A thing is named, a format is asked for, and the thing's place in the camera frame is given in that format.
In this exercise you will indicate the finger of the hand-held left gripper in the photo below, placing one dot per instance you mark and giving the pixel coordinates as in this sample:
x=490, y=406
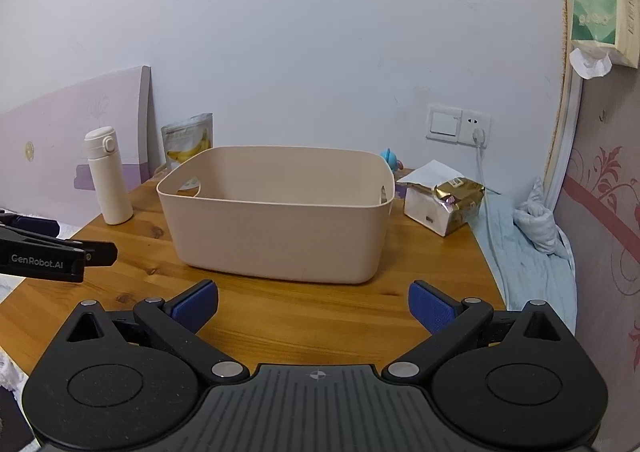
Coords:
x=30, y=226
x=100, y=254

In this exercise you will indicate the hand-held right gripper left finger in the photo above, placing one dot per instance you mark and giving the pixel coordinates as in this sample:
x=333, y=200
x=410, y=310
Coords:
x=192, y=304

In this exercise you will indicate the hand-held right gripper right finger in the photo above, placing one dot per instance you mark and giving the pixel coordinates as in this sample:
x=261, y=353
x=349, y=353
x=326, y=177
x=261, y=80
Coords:
x=430, y=304

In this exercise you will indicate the beige plastic storage bin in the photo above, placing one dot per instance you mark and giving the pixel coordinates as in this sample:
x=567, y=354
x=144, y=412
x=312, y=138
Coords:
x=280, y=237

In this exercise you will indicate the white thermos bottle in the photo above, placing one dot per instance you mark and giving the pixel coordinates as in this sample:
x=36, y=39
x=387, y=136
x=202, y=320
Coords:
x=110, y=182

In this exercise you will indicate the white cardboard box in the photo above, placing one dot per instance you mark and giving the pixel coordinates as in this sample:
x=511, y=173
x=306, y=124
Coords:
x=425, y=212

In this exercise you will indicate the purple and white board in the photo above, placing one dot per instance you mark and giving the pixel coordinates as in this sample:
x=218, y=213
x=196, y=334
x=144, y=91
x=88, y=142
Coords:
x=60, y=132

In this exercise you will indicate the light blue blanket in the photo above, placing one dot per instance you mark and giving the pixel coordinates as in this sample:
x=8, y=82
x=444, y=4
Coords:
x=525, y=262

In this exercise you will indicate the gold foil packet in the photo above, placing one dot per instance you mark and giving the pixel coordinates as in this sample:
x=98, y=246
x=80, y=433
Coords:
x=460, y=193

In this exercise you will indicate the white paper sheet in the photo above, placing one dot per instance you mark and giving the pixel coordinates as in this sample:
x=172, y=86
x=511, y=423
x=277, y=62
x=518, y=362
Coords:
x=432, y=173

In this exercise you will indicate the banana snack pouch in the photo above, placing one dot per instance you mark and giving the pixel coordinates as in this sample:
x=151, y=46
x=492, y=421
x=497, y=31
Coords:
x=187, y=142

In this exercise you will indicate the blue toy figure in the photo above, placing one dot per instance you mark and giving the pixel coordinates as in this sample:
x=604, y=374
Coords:
x=392, y=160

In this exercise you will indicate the floral pink headboard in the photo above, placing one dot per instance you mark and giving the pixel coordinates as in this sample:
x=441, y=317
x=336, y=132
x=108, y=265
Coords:
x=605, y=232

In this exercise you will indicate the white wall switch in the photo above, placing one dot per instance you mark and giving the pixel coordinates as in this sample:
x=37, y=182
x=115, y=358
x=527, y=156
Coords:
x=442, y=122

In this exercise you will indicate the white wall socket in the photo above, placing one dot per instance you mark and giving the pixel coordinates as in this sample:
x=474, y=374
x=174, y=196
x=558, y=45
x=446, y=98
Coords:
x=475, y=122

